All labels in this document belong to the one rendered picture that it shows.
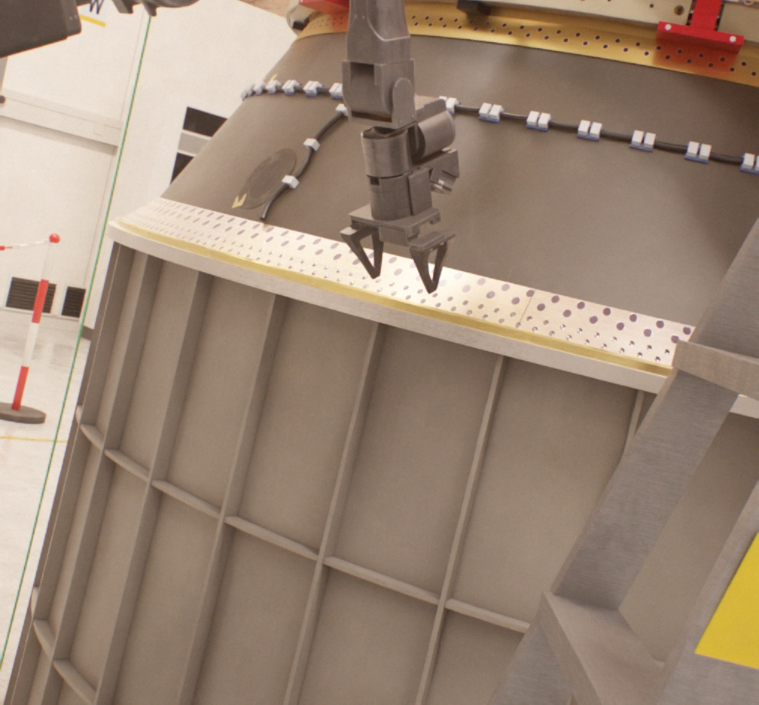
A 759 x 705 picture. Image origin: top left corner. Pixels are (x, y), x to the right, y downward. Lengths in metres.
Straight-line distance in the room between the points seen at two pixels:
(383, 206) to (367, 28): 0.21
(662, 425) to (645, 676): 0.29
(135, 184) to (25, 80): 1.11
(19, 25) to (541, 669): 0.86
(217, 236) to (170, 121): 7.55
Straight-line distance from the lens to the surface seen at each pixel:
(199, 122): 9.74
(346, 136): 2.09
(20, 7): 1.15
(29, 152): 10.09
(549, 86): 2.00
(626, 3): 2.02
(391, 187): 1.52
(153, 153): 9.63
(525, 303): 1.78
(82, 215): 10.32
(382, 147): 1.50
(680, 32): 1.98
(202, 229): 2.15
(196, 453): 2.07
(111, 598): 2.26
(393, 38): 1.47
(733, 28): 2.01
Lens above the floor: 1.25
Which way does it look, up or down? 3 degrees down
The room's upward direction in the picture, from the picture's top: 13 degrees clockwise
